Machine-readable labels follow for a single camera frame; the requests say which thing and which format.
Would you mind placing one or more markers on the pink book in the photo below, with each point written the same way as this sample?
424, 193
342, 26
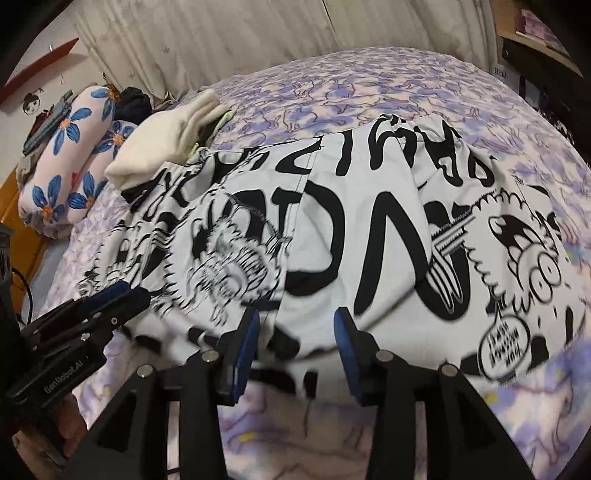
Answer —
540, 25

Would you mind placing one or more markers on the black and white printed shirt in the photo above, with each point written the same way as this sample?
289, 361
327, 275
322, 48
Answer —
369, 221

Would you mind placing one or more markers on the person's left hand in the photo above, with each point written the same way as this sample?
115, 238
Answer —
69, 415

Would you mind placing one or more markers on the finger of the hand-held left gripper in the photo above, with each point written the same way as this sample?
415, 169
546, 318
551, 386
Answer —
108, 295
134, 307

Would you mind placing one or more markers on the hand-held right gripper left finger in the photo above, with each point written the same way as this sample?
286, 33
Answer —
242, 360

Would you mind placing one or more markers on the dark cabinet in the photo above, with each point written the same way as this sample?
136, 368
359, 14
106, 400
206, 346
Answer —
545, 78

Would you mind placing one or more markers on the pink blue floral pillows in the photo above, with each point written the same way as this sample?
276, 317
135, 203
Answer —
60, 184

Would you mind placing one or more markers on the purple floral bedsheet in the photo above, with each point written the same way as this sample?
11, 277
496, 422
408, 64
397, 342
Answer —
369, 87

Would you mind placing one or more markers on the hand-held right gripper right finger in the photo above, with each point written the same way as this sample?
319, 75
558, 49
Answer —
351, 364

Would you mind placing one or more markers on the wooden side desk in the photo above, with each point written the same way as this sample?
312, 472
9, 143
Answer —
512, 30

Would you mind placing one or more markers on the black cloth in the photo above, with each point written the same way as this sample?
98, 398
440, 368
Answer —
134, 106

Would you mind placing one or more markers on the red wall shelf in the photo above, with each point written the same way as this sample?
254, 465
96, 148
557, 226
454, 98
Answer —
41, 62

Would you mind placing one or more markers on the pale green cloth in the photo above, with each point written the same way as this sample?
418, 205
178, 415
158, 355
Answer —
224, 119

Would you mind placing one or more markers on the beige curtain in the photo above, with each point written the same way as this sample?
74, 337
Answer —
231, 41

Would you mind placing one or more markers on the orange wooden bed frame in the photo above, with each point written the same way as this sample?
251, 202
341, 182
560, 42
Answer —
18, 207

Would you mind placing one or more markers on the dark wall sticker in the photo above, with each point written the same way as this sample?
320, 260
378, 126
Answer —
32, 104

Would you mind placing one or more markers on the cream folded garment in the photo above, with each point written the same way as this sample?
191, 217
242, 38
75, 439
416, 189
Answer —
161, 138

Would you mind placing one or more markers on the dark clothes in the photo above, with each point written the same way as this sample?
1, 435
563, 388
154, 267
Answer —
46, 129

